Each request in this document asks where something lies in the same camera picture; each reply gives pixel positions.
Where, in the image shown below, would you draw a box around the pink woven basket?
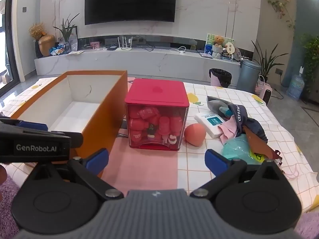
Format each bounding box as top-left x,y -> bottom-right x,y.
255,75 -> 266,95

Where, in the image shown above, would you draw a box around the golden vase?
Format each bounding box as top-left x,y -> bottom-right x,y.
38,34 -> 56,57

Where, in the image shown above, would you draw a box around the pink cloth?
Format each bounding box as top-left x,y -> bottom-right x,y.
219,116 -> 241,145

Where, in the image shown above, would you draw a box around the blue snack bags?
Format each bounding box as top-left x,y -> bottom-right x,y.
49,43 -> 66,55

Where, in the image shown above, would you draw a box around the blue water jug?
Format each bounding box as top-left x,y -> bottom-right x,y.
287,74 -> 305,101

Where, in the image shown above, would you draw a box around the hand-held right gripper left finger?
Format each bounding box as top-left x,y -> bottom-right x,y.
30,148 -> 124,200

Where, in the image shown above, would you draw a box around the dark navy cap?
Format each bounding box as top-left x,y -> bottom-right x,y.
228,104 -> 268,145

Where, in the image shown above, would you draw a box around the dried yellow flowers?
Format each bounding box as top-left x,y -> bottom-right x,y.
29,22 -> 48,40

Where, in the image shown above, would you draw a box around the pink bin with black bag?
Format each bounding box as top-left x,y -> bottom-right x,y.
209,68 -> 232,88

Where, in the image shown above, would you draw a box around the checked lemon print tablecloth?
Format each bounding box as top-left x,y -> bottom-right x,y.
0,76 -> 314,213

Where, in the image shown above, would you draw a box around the purple fluffy rug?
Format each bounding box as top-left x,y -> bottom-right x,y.
0,174 -> 22,239

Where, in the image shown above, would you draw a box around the green potted plant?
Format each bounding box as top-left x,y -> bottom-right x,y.
53,14 -> 80,48

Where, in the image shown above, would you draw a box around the hanging vine plant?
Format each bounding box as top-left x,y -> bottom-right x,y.
266,0 -> 296,30

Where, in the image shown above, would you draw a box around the red toy storage cube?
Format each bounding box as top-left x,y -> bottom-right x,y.
125,78 -> 190,151

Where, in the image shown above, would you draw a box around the black-framed glass door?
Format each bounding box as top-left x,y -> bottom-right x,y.
0,0 -> 20,90

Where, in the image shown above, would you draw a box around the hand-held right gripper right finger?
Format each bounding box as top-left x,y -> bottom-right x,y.
190,149 -> 287,201

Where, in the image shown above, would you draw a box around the green printed poster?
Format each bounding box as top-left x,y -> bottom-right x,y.
206,33 -> 235,55

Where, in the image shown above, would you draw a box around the black wall television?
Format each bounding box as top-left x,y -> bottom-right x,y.
84,0 -> 178,25

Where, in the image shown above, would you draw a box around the grey cloth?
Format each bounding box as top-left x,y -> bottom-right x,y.
207,96 -> 235,117

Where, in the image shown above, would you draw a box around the orange cardboard box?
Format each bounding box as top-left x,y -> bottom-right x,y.
10,70 -> 128,178

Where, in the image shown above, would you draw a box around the pink space heater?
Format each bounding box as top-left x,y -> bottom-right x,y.
259,83 -> 273,105

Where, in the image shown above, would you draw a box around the long-leaf potted plant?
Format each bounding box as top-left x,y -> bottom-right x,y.
252,40 -> 289,82

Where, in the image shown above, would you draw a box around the brown leather piece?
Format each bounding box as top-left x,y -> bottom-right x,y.
243,126 -> 282,160

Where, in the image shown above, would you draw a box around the teddy bear bouquet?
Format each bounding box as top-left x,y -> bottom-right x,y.
211,35 -> 225,60

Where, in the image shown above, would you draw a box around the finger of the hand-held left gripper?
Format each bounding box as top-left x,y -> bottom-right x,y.
0,124 -> 83,149
0,116 -> 48,131

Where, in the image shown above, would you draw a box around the white tissue pack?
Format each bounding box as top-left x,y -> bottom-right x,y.
194,112 -> 230,138

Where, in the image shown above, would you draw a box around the peach makeup sponge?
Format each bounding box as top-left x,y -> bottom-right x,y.
184,124 -> 207,146

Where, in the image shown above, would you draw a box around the teal plush bag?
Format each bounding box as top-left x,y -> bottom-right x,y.
222,134 -> 258,165

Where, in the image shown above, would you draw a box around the large leafy green plant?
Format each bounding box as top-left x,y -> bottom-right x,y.
299,33 -> 319,97

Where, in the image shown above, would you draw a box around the white router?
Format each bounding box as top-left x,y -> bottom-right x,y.
116,37 -> 134,51

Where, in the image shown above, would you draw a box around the grey metal trash can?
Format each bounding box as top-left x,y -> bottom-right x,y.
236,59 -> 262,94

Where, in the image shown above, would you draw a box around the white marble media console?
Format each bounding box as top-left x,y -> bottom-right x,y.
33,47 -> 241,82

